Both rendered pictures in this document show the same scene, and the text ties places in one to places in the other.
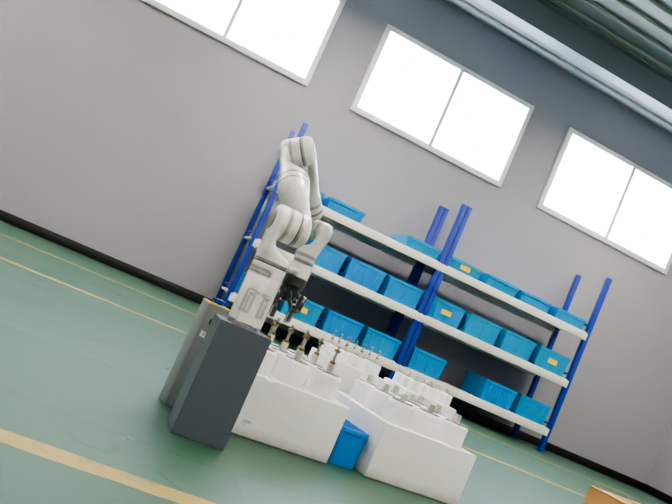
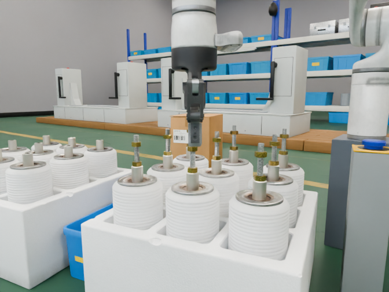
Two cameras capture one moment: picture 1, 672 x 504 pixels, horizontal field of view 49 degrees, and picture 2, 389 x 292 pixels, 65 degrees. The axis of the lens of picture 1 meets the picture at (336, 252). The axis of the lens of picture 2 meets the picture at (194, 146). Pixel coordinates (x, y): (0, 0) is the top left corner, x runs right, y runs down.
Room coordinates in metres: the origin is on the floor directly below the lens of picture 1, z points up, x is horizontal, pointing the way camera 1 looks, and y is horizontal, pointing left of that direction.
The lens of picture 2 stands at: (2.78, 0.49, 0.41)
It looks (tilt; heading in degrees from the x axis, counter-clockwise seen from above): 9 degrees down; 232
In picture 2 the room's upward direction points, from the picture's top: straight up
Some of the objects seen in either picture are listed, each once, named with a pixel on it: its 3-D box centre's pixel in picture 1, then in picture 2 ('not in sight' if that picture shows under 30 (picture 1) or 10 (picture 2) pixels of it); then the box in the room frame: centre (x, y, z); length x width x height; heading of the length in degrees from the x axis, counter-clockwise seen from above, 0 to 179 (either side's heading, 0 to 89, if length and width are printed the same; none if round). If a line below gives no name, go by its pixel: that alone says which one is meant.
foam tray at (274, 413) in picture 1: (261, 398); (215, 244); (2.36, 0.03, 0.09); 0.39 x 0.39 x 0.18; 27
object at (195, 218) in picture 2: not in sight; (192, 236); (2.46, 0.08, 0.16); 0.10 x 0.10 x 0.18
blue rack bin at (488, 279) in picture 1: (491, 284); not in sight; (7.57, -1.60, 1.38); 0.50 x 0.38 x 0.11; 15
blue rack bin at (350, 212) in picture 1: (339, 211); not in sight; (7.10, 0.13, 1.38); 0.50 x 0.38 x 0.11; 14
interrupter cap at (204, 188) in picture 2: not in sight; (192, 188); (2.46, 0.08, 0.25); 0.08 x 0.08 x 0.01
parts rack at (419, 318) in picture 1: (418, 293); not in sight; (7.43, -0.93, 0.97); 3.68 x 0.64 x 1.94; 105
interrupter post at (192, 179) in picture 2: not in sight; (192, 181); (2.46, 0.08, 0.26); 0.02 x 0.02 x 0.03
